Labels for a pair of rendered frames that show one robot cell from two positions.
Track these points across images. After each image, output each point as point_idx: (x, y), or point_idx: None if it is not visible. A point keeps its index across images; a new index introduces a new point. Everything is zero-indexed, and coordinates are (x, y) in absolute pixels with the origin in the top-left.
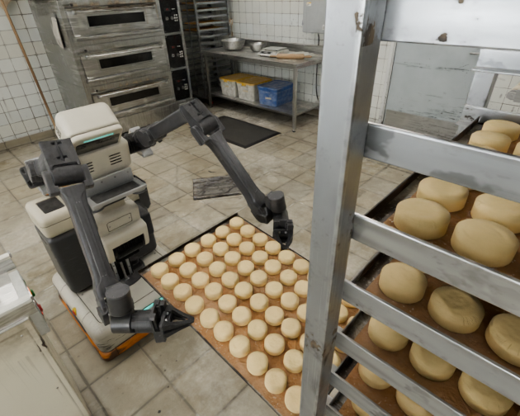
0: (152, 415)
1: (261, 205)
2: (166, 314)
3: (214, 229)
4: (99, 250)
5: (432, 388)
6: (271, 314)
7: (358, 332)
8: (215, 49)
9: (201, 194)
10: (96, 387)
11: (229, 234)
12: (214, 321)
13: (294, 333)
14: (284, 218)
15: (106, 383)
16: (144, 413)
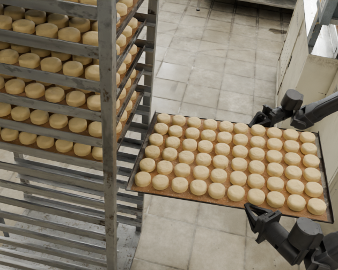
0: (286, 269)
1: (323, 240)
2: (264, 117)
3: (326, 192)
4: (335, 96)
5: None
6: (206, 142)
7: (140, 24)
8: None
9: None
10: None
11: (305, 188)
12: (235, 125)
13: (184, 140)
14: (279, 234)
15: None
16: (293, 267)
